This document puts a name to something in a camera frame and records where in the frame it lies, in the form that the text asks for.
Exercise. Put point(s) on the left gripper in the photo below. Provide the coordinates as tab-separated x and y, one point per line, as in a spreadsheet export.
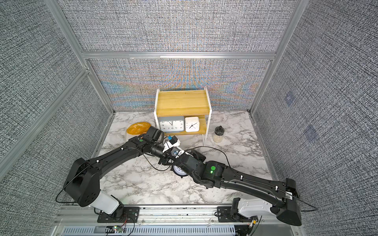
167	157

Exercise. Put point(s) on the black twin-bell alarm clock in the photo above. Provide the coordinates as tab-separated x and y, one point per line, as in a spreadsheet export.
179	172

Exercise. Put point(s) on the grey rectangular alarm clock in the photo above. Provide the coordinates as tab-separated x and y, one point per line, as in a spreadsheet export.
172	124

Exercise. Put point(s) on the white square alarm clock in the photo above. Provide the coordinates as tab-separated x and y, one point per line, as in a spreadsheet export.
192	124

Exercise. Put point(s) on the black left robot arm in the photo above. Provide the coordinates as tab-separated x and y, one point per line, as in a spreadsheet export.
82	184

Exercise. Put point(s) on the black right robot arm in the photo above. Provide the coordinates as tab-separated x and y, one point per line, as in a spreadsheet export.
283	196

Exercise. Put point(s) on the wooden two-tier shelf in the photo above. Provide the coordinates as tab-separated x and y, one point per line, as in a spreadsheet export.
184	103

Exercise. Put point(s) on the glass jar with black lid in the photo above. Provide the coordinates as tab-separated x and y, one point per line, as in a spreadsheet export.
218	134

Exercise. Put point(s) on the sesame seeded bread loaf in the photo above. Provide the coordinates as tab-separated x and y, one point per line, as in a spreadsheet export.
138	128

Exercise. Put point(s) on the white rectangular tray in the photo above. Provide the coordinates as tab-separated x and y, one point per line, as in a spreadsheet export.
127	136

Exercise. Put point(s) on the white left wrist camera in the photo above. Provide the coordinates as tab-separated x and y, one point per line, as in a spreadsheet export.
172	141

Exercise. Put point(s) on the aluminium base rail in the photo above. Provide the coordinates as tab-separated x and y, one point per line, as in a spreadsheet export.
249	217

